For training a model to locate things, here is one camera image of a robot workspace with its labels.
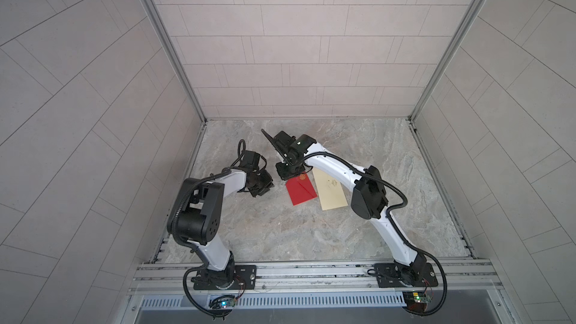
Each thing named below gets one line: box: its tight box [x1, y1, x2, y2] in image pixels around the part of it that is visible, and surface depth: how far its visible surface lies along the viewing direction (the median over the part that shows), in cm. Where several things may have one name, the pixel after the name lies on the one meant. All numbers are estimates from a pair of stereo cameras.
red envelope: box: [285, 172, 318, 206], surface depth 93 cm
